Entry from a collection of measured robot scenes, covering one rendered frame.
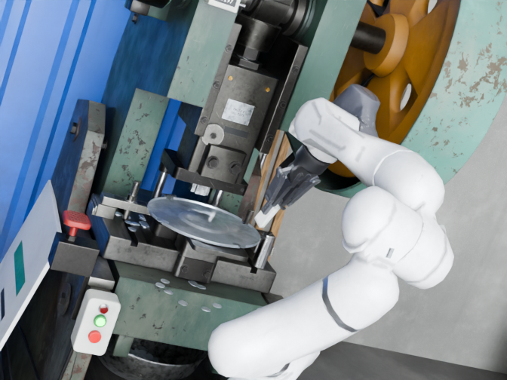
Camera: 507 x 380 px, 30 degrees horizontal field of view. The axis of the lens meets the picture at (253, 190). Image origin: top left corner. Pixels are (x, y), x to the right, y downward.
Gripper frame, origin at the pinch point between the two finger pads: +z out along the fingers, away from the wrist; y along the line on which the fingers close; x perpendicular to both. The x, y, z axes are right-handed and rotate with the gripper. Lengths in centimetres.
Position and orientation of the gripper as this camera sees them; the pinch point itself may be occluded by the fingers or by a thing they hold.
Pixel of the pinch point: (266, 212)
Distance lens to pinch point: 219.1
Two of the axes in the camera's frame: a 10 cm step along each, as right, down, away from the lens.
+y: 7.3, 1.1, 6.8
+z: -5.5, 6.8, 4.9
